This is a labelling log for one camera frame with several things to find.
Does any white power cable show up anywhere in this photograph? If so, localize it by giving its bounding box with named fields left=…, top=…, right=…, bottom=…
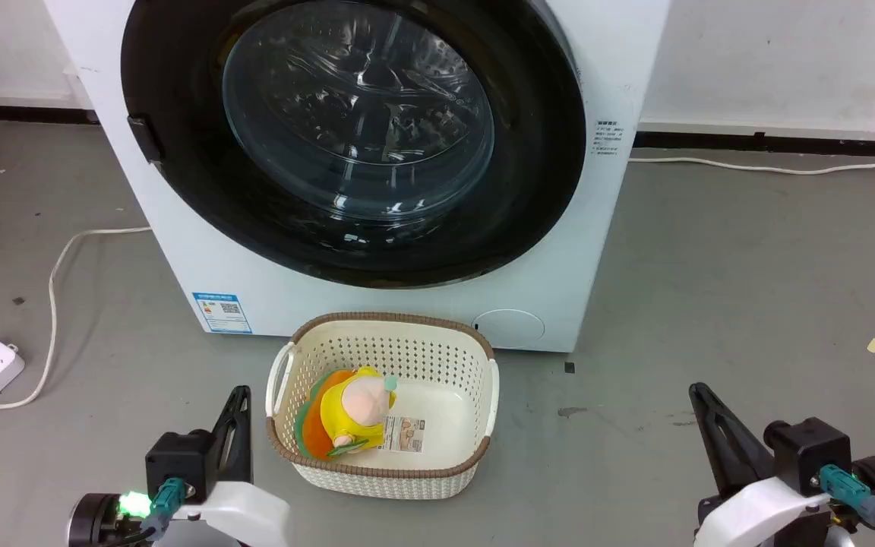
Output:
left=627, top=146, right=875, bottom=176
left=0, top=226, right=153, bottom=412

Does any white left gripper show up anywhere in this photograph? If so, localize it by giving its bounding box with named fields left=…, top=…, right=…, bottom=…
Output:
left=168, top=385, right=291, bottom=547

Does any teal plug left gripper cable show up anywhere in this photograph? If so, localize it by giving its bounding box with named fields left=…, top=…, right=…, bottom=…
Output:
left=122, top=477, right=188, bottom=547

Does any cream perforated laundry basket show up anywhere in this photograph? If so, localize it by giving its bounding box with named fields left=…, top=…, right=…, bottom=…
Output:
left=266, top=311, right=500, bottom=501

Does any teal plug right gripper cable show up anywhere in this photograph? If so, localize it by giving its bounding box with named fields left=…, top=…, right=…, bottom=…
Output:
left=817, top=463, right=875, bottom=547

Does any small printed text sticker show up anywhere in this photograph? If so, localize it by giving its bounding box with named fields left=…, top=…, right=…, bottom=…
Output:
left=593, top=118, right=627, bottom=157

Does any white front-load washing machine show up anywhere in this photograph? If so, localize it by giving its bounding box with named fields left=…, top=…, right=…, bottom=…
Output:
left=43, top=0, right=672, bottom=354

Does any paper label in basket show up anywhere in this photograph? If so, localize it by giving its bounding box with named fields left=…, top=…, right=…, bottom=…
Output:
left=382, top=414, right=425, bottom=454

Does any round white filter cover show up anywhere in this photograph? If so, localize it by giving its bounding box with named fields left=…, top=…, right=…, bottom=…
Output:
left=472, top=308, right=546, bottom=352

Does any teal plug gripper cable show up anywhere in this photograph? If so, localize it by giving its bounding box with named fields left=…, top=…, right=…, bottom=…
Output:
left=122, top=477, right=188, bottom=547
left=817, top=463, right=875, bottom=547

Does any black door latch handle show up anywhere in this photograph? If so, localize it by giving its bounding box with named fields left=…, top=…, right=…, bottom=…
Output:
left=128, top=114, right=164, bottom=165

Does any round black glass washer door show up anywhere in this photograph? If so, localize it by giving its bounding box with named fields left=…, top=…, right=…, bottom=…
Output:
left=120, top=0, right=587, bottom=289

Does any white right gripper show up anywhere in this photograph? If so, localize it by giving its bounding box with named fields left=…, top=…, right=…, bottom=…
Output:
left=688, top=381, right=837, bottom=547

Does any yellow orange plush doll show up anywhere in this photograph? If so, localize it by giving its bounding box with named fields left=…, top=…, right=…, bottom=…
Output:
left=293, top=366, right=399, bottom=462

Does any blue energy label sticker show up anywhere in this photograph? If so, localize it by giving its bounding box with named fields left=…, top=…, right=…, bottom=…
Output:
left=192, top=292, right=254, bottom=335

